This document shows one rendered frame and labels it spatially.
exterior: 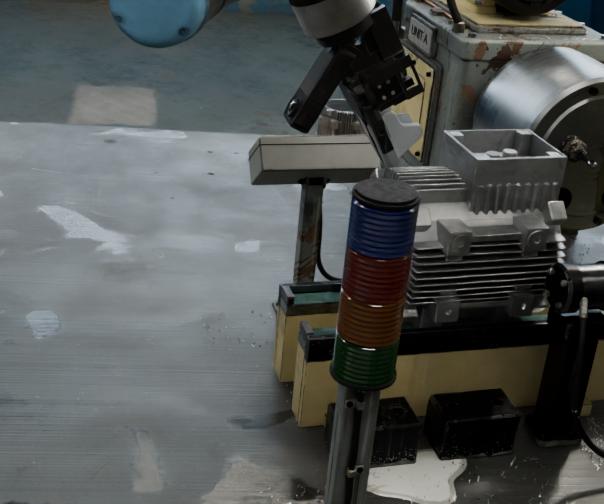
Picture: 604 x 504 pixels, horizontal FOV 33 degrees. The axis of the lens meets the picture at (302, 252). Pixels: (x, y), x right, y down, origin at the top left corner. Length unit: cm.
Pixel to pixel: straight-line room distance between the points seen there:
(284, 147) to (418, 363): 34
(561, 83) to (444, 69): 28
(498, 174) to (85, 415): 58
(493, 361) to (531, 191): 23
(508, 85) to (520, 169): 42
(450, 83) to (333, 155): 42
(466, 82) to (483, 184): 52
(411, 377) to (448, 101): 62
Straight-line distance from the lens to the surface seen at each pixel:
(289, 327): 133
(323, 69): 122
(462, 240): 120
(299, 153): 140
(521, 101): 161
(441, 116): 180
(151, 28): 106
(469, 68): 173
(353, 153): 142
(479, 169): 123
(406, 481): 123
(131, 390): 135
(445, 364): 132
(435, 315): 124
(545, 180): 128
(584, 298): 123
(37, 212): 184
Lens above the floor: 155
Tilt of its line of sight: 26 degrees down
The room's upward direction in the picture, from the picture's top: 5 degrees clockwise
